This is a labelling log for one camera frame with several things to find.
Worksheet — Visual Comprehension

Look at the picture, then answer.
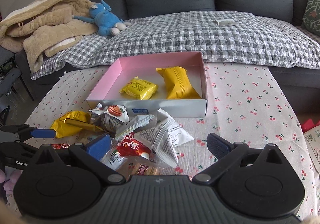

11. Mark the cherry print tablecloth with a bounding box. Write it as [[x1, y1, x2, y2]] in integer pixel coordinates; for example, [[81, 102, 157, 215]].
[[5, 63, 320, 222]]

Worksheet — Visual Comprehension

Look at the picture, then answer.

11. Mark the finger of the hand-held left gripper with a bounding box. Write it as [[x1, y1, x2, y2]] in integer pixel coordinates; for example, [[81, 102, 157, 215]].
[[0, 125, 57, 142], [0, 140, 42, 152]]

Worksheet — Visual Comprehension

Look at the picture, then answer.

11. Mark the red bag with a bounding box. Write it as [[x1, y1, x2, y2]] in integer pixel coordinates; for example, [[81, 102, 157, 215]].
[[301, 118, 320, 134]]

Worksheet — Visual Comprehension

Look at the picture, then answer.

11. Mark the crinkled gold yellow snack packet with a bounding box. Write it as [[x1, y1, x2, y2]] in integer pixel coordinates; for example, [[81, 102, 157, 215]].
[[49, 111, 107, 139]]

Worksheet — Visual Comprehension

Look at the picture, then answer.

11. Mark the white muffin snack packet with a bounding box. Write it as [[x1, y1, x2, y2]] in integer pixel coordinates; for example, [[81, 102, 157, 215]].
[[87, 103, 130, 132]]

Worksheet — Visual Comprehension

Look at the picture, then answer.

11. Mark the green patterned cushion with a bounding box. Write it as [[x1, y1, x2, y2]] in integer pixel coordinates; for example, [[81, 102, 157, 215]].
[[301, 0, 320, 38]]

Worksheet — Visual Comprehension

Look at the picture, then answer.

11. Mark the large yellow snack packet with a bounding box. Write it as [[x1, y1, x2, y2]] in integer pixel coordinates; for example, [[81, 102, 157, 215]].
[[156, 66, 202, 100]]

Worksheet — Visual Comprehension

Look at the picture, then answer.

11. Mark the grey checked blanket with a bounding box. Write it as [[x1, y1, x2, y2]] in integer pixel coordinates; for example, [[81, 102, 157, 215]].
[[30, 11, 320, 80]]

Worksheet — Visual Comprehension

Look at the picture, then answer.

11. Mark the floral fabric cushion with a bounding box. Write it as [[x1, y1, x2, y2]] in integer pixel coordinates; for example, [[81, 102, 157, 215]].
[[302, 125, 320, 177]]

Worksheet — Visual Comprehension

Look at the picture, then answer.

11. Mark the small white box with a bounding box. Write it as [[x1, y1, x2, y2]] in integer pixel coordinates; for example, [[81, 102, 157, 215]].
[[215, 18, 239, 26]]

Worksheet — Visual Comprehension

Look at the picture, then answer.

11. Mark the small yellow snack packet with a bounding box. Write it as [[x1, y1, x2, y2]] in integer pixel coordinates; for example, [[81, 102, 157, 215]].
[[119, 76, 158, 100]]

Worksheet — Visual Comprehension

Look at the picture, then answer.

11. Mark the grey chair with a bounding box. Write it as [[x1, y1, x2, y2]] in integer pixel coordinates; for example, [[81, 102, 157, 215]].
[[0, 46, 35, 119]]

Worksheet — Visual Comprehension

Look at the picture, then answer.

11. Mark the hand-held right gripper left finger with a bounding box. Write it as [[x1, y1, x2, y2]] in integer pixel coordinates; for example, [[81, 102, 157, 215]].
[[34, 133, 125, 186]]

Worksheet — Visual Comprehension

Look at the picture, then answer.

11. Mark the beige fleece jacket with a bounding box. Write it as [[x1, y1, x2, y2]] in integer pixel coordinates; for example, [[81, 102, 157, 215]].
[[0, 0, 99, 73]]

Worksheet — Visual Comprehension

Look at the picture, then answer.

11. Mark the plain white snack packet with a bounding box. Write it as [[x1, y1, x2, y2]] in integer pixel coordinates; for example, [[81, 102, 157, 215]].
[[115, 114, 154, 140]]

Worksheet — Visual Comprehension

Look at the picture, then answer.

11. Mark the purple plush toy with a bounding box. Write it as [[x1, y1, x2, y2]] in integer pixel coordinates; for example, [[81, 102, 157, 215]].
[[0, 168, 22, 193]]

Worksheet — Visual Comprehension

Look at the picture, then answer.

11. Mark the pink cardboard box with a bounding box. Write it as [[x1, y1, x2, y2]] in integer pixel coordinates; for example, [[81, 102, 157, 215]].
[[86, 51, 208, 117]]

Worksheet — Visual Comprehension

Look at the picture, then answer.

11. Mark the red white snack packet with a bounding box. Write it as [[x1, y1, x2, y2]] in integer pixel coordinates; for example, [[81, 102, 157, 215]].
[[51, 142, 70, 150]]

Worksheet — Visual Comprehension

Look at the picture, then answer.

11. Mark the white black-text snack packet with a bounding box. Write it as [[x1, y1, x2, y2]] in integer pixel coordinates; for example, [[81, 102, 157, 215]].
[[136, 108, 195, 168]]

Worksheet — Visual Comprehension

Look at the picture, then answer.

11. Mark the clear white-label snack packet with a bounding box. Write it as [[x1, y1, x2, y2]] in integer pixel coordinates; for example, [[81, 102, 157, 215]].
[[100, 149, 129, 171]]

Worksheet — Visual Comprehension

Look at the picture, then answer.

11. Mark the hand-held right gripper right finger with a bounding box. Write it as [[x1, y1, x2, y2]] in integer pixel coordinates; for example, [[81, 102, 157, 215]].
[[192, 133, 287, 186]]

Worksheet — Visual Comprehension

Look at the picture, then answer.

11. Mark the blue plush toy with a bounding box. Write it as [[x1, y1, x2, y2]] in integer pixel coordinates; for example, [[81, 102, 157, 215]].
[[72, 0, 132, 37]]

